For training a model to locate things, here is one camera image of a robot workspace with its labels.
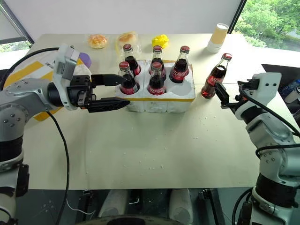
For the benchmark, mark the yellow crumpled object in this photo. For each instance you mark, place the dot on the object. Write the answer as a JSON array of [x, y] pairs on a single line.
[[160, 40]]

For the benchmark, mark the blue capped bottle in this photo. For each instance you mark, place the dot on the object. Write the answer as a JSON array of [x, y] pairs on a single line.
[[291, 86]]

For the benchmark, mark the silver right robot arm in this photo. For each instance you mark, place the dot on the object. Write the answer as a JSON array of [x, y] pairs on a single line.
[[269, 131]]

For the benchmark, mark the purple round object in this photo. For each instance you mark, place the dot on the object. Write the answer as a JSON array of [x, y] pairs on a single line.
[[84, 59]]

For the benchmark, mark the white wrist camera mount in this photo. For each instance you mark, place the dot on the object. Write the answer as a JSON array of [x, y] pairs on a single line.
[[267, 84], [64, 63]]

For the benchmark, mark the glass cola bottle red cap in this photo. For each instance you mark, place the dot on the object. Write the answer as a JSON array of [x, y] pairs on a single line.
[[131, 62], [129, 85], [157, 56], [179, 70], [156, 84], [214, 79]]

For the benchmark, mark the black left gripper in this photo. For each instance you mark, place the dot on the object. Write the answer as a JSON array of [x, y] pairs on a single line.
[[79, 91]]

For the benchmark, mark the black bin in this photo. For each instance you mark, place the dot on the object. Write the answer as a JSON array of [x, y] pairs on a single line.
[[286, 72]]

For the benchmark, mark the white foam crate yellow tape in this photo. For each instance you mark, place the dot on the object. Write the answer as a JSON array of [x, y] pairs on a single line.
[[180, 98]]

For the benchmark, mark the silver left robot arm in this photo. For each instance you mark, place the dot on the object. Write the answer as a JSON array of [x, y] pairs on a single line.
[[16, 98]]

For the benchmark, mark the black table bracket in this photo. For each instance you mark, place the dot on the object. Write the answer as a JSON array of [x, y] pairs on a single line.
[[209, 206], [85, 204]]

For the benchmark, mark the stack of paper cups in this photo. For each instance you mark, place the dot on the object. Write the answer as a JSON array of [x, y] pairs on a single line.
[[218, 37]]

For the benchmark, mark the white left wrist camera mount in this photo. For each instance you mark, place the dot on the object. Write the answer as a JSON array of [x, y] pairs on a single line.
[[64, 63]]

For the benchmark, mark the bread bun in plastic bag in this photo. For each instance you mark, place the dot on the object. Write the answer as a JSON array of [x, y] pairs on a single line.
[[127, 37], [97, 41]]

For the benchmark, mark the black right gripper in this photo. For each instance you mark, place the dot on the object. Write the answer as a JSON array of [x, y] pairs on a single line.
[[250, 84]]

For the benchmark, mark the dark window frame post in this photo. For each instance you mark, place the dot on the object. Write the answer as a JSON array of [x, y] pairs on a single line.
[[237, 15], [16, 16]]

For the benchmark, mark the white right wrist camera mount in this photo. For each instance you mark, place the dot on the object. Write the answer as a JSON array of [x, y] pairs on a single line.
[[267, 84]]

